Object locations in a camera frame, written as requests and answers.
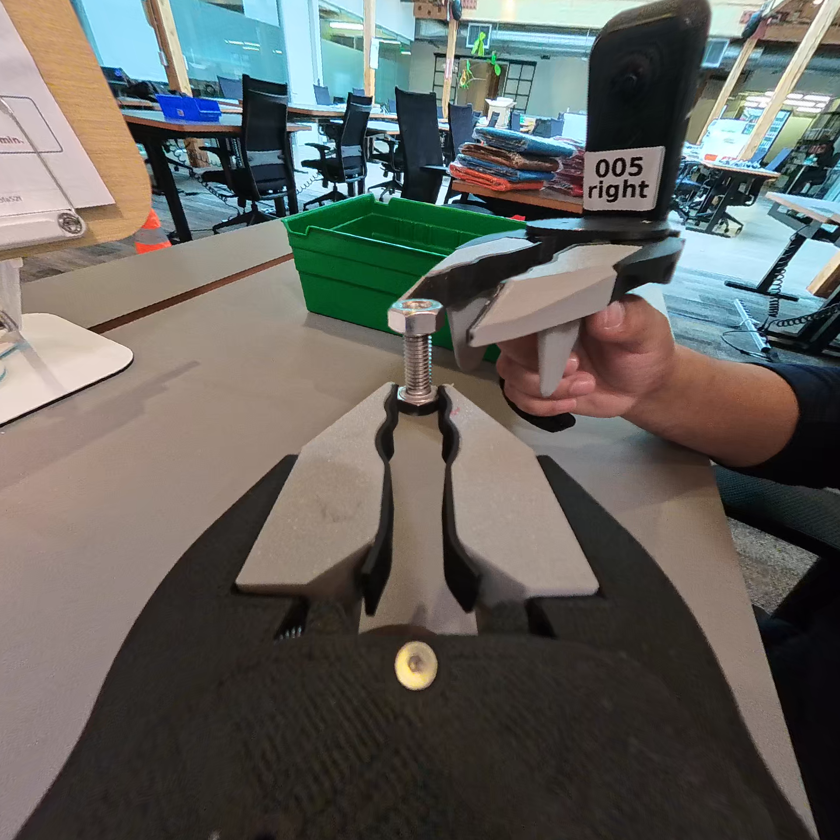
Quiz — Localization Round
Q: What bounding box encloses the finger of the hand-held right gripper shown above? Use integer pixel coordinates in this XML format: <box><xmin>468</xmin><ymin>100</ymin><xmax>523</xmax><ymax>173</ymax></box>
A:
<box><xmin>402</xmin><ymin>231</ymin><xmax>549</xmax><ymax>373</ymax></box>
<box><xmin>453</xmin><ymin>244</ymin><xmax>643</xmax><ymax>398</ymax></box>

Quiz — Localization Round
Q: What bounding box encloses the printed instruction sheet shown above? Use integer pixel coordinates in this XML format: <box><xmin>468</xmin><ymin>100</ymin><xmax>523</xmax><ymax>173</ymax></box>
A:
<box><xmin>0</xmin><ymin>0</ymin><xmax>118</xmax><ymax>227</ymax></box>

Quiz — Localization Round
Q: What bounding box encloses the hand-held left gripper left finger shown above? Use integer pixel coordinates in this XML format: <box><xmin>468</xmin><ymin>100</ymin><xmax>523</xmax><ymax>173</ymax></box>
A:
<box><xmin>235</xmin><ymin>382</ymin><xmax>398</xmax><ymax>618</ymax></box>

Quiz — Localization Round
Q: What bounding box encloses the person's dark clothing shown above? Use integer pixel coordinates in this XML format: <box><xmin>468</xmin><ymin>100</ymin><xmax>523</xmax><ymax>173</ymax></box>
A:
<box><xmin>755</xmin><ymin>577</ymin><xmax>840</xmax><ymax>840</ymax></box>

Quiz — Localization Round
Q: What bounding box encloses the silver hex bolt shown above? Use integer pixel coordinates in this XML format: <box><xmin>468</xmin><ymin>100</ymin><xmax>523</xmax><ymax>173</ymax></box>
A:
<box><xmin>395</xmin><ymin>328</ymin><xmax>436</xmax><ymax>406</ymax></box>

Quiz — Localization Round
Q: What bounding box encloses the black office chair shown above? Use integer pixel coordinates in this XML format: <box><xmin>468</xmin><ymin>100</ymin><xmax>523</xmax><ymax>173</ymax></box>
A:
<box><xmin>392</xmin><ymin>87</ymin><xmax>493</xmax><ymax>214</ymax></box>
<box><xmin>213</xmin><ymin>73</ymin><xmax>301</xmax><ymax>234</ymax></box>
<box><xmin>302</xmin><ymin>92</ymin><xmax>373</xmax><ymax>211</ymax></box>

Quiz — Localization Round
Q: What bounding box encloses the person's right forearm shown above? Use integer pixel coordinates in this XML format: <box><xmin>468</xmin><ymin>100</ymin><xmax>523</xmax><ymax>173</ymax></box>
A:
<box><xmin>672</xmin><ymin>344</ymin><xmax>840</xmax><ymax>490</ymax></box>

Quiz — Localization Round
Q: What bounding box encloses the green plastic bin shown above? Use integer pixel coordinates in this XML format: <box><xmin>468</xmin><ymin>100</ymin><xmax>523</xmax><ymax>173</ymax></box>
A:
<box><xmin>281</xmin><ymin>193</ymin><xmax>529</xmax><ymax>349</ymax></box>

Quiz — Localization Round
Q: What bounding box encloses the small blue bin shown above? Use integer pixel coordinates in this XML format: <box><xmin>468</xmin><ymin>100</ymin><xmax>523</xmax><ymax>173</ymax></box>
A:
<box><xmin>155</xmin><ymin>94</ymin><xmax>223</xmax><ymax>123</ymax></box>

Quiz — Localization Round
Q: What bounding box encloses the person's right hand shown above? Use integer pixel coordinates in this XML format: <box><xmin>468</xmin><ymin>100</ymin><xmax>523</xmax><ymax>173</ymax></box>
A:
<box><xmin>495</xmin><ymin>289</ymin><xmax>683</xmax><ymax>421</ymax></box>

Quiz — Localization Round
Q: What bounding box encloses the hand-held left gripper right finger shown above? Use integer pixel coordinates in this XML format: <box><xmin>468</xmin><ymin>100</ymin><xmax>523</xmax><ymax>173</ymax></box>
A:
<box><xmin>441</xmin><ymin>384</ymin><xmax>599</xmax><ymax>614</ymax></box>

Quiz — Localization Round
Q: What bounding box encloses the wooden instruction board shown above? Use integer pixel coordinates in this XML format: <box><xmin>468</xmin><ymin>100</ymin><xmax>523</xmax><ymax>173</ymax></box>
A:
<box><xmin>0</xmin><ymin>0</ymin><xmax>153</xmax><ymax>253</ymax></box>

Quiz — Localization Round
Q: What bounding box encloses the dark grey office chair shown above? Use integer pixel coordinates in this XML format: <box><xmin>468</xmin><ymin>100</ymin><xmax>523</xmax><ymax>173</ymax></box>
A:
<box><xmin>714</xmin><ymin>465</ymin><xmax>840</xmax><ymax>565</ymax></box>

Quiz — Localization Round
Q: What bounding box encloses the orange traffic cone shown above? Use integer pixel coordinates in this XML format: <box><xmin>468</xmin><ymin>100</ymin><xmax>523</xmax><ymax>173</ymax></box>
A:
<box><xmin>134</xmin><ymin>209</ymin><xmax>173</xmax><ymax>256</ymax></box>

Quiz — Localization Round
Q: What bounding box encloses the stack of folded cloths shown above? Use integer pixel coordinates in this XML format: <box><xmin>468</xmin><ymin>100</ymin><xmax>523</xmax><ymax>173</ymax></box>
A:
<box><xmin>449</xmin><ymin>125</ymin><xmax>588</xmax><ymax>198</ymax></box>

